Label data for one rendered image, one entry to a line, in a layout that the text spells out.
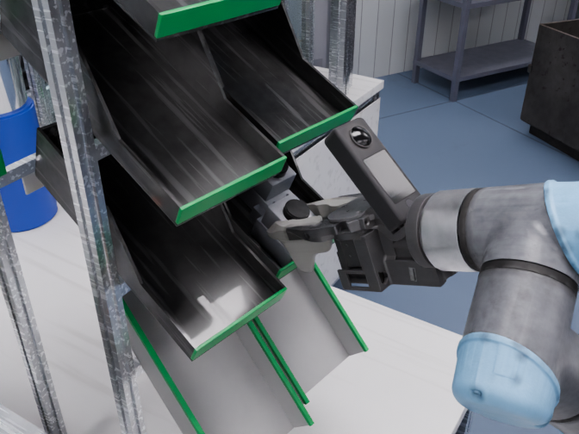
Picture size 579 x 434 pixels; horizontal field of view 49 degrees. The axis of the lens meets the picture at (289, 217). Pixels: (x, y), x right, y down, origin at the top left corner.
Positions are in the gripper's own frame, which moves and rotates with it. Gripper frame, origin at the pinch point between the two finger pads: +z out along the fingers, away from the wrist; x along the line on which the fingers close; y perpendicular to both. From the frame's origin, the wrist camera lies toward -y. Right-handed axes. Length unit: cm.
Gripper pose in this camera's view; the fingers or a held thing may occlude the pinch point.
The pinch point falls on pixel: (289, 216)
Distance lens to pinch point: 74.3
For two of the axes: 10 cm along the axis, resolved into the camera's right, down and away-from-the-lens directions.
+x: 6.7, -4.0, 6.3
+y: 3.1, 9.2, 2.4
